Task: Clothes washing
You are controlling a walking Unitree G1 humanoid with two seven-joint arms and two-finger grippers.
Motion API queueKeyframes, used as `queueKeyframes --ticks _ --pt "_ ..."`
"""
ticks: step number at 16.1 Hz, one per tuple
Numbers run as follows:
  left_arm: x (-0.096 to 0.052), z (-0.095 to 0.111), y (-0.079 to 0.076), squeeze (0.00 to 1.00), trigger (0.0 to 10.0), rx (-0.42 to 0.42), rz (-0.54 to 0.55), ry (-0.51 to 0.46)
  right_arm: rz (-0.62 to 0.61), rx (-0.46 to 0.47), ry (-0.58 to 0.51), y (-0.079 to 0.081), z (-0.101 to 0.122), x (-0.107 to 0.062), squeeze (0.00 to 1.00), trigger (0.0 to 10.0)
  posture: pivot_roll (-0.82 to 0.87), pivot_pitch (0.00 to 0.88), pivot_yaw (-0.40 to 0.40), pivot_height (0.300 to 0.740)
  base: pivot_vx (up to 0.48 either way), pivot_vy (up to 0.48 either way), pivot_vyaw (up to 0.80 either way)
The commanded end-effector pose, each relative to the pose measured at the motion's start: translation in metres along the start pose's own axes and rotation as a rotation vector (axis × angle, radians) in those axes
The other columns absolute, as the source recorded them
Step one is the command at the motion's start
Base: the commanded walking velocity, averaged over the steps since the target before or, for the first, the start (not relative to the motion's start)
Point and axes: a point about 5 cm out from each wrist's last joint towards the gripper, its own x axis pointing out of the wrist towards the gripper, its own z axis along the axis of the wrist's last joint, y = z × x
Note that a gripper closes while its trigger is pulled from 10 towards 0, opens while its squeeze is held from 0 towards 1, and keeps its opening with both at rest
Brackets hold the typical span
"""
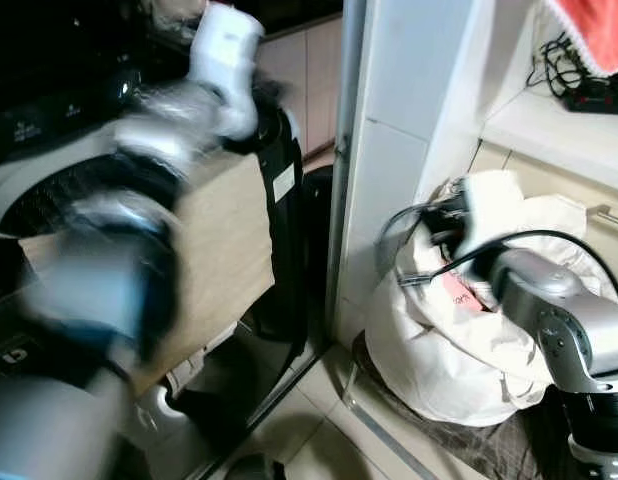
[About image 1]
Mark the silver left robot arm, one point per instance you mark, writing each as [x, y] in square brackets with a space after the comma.
[139, 140]

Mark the black power strip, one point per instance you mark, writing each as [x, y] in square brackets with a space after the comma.
[594, 98]

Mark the cream cloth garment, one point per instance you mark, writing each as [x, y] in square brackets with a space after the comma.
[439, 350]

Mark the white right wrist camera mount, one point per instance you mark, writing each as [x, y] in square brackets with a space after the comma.
[489, 205]

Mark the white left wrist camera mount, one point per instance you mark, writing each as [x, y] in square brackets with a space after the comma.
[227, 50]

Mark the brown cardboard box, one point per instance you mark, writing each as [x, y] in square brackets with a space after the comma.
[224, 250]

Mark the white round fan appliance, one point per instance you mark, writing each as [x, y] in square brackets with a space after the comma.
[29, 195]

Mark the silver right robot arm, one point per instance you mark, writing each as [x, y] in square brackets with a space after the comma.
[574, 335]

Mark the white counter shelf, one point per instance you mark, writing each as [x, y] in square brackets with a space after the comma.
[564, 135]

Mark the dark plaid cloth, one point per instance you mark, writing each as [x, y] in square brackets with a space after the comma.
[489, 445]

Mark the red towel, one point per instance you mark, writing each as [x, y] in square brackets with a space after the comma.
[599, 30]

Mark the white door frame panel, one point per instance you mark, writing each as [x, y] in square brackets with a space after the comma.
[399, 120]

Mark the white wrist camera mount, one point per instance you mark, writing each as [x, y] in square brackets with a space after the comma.
[489, 205]
[227, 50]

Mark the black tower appliance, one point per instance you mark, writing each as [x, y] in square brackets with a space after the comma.
[281, 230]

